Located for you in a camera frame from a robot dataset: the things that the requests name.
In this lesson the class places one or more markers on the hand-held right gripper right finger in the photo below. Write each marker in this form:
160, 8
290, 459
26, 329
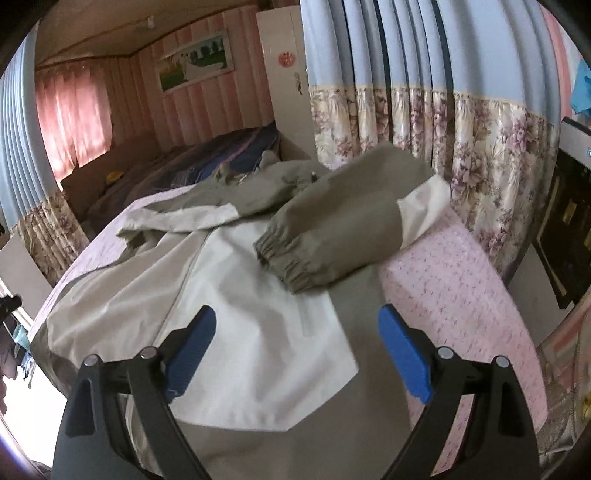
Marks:
406, 355

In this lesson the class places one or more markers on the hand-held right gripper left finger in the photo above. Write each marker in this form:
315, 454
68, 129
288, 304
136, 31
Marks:
191, 355

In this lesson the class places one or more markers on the grey and white jacket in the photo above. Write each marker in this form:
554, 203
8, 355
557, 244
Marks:
258, 323

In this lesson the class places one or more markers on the pink floral bedsheet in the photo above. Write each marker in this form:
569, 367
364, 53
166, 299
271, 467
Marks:
461, 286

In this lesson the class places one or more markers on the white furniture panel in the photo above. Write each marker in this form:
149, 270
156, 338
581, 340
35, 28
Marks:
23, 267

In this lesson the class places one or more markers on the dark striped blanket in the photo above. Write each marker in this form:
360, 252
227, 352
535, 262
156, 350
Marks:
207, 161

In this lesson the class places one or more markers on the yellow toy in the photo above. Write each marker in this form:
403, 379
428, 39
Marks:
113, 177

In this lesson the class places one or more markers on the brown bed headboard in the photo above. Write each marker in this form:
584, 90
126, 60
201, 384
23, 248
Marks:
83, 189

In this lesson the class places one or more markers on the dark cabinet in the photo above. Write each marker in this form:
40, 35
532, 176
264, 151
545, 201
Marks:
568, 221

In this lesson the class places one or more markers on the pink curtain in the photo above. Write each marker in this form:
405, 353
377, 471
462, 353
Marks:
74, 120

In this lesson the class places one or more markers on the white wardrobe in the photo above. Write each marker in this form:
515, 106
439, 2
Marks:
286, 101

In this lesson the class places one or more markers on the round red sticker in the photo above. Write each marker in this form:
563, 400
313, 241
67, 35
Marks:
286, 59

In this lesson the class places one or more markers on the blue cloth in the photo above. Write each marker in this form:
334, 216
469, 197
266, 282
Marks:
582, 87

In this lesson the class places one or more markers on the framed wall picture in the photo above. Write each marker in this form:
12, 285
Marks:
194, 60

